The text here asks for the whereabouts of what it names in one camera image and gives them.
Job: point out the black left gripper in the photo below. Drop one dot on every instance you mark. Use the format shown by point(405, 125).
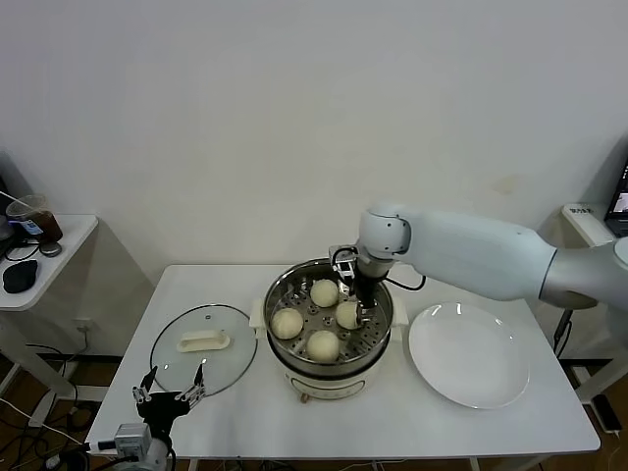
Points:
point(162, 407)

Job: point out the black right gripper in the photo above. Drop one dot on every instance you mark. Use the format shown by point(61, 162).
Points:
point(366, 292)

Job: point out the white steamed baozi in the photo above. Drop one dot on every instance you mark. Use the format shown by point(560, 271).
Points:
point(325, 293)
point(348, 315)
point(323, 346)
point(287, 324)

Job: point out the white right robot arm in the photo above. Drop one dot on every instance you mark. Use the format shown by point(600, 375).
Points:
point(471, 245)

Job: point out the stainless steel steamer basket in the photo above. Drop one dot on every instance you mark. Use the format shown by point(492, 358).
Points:
point(373, 338)

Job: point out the cream electric cooker pot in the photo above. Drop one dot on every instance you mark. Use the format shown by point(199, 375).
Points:
point(324, 387)

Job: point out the white round plate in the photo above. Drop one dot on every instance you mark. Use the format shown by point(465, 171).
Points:
point(466, 358)

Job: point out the white floor power strip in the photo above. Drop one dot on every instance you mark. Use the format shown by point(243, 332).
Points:
point(53, 461)

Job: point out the white side table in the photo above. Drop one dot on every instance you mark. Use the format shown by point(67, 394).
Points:
point(73, 234)

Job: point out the grey round disc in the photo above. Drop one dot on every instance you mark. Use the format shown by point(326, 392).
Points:
point(51, 248)

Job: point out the black computer mouse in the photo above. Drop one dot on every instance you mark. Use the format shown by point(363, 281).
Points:
point(20, 277)

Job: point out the plastic cup of iced coffee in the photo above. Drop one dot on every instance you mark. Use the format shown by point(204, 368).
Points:
point(37, 219)

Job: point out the white desk with side panel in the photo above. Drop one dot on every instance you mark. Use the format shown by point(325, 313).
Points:
point(586, 223)

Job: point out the white drinking straw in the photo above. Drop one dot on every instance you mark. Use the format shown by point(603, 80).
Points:
point(9, 195)

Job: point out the black floor power strip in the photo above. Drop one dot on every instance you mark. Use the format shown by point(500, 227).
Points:
point(606, 414)

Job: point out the open laptop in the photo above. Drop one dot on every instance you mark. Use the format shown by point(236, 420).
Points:
point(619, 198)

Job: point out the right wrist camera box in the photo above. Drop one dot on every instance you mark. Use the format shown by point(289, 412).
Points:
point(343, 260)

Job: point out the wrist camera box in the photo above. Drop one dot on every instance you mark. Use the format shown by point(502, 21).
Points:
point(343, 260)
point(130, 436)

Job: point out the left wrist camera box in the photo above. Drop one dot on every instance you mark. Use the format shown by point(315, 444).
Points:
point(130, 436)

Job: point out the white wall socket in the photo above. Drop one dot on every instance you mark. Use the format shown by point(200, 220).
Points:
point(84, 325)

